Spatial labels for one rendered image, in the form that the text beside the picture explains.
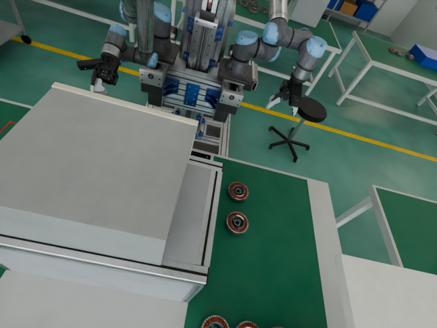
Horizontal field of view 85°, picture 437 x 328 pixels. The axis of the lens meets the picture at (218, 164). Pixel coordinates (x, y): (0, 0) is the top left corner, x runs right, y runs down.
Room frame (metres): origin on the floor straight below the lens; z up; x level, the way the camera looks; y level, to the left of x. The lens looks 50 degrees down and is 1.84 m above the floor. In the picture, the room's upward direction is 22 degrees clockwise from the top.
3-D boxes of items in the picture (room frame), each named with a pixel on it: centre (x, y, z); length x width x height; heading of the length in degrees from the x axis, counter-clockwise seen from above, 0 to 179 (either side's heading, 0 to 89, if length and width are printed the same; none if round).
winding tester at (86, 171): (0.33, 0.29, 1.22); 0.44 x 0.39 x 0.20; 101
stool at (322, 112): (2.21, -0.67, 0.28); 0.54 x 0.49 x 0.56; 11
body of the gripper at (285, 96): (1.04, -0.18, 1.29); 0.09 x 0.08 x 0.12; 13
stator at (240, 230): (0.58, -0.20, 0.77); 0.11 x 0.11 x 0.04
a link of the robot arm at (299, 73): (1.03, -0.17, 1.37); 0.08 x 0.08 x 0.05
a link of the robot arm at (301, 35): (1.12, -0.12, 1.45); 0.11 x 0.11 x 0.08; 21
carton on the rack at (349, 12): (7.35, -1.41, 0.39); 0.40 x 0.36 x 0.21; 9
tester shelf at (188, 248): (0.33, 0.28, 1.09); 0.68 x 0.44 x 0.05; 101
